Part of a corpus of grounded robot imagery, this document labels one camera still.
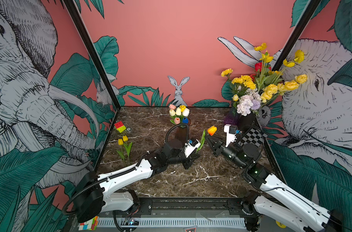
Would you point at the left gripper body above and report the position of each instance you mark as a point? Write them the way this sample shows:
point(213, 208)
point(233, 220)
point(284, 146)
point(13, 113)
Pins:
point(186, 162)

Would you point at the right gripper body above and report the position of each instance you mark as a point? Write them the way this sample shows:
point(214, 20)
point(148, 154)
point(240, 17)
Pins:
point(220, 153)

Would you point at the orange yellow tulip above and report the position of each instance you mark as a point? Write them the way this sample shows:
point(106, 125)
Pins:
point(210, 131)

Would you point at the brown ribbed glass vase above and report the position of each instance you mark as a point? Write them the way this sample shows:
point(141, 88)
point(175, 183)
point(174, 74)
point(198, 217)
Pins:
point(182, 132)

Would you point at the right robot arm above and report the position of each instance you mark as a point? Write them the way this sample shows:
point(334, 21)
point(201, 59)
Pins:
point(272, 197)

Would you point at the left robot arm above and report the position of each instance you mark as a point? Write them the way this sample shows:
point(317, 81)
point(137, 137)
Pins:
point(95, 194)

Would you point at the purple glass vase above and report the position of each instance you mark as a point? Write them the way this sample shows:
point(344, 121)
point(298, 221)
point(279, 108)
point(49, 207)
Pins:
point(232, 118)

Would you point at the yellow tulip in vase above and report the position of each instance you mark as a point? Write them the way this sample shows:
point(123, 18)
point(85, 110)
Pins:
point(182, 108)

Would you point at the checkerboard calibration plate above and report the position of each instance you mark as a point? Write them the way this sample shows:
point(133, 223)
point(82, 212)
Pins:
point(252, 136)

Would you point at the blue tulip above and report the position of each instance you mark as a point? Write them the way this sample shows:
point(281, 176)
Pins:
point(185, 120)

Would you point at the white tulip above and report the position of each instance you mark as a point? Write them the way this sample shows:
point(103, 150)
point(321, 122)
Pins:
point(186, 112)

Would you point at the cream tulip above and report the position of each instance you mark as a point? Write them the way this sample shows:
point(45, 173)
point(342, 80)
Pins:
point(178, 111)

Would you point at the white purple hydrangea bunch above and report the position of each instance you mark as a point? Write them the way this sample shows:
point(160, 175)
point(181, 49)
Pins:
point(250, 103)

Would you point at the red yellow cube block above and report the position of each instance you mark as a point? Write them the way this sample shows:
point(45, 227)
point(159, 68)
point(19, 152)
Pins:
point(120, 127)

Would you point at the yellow flower bouquet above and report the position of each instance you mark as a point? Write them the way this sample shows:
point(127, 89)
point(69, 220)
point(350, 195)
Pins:
point(265, 82)

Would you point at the rubiks cube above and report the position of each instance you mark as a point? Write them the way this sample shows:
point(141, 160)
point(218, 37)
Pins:
point(90, 225)

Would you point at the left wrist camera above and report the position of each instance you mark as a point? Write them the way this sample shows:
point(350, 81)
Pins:
point(190, 146)

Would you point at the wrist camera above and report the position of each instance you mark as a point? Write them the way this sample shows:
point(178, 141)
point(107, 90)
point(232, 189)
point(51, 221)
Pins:
point(190, 146)
point(231, 133)

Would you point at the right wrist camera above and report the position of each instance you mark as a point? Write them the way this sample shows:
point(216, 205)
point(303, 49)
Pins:
point(231, 133)

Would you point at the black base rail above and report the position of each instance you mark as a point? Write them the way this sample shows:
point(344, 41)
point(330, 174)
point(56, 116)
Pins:
point(193, 206)

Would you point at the white ribbed cable duct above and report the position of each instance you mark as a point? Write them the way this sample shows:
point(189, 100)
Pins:
point(153, 222)

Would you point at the black right frame post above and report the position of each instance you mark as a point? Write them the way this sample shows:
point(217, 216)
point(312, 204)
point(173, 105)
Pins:
point(305, 17)

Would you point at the black frame post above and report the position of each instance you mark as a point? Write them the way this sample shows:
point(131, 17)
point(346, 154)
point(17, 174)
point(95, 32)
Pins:
point(305, 17)
point(84, 35)

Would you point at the black left frame post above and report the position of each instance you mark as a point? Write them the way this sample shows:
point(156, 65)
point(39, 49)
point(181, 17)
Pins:
point(84, 35)

